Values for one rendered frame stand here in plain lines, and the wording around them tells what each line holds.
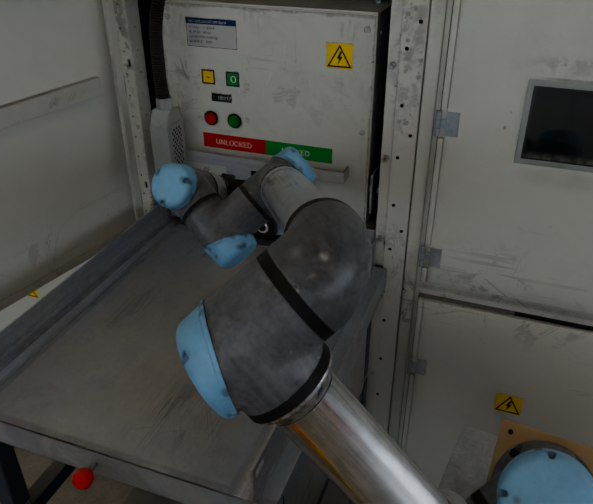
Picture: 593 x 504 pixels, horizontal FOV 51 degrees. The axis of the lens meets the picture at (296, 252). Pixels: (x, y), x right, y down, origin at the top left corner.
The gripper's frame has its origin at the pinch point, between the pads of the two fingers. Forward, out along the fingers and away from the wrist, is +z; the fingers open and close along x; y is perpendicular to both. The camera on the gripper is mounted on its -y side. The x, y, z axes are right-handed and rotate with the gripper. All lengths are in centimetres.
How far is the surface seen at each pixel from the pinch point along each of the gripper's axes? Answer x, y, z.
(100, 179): -0.4, -38.2, 3.4
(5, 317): -48, -91, 39
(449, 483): -42, 52, -18
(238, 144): 12.7, -7.3, 10.5
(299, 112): 20.8, 7.9, 5.9
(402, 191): 7.1, 32.6, 8.6
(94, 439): -42, -2, -39
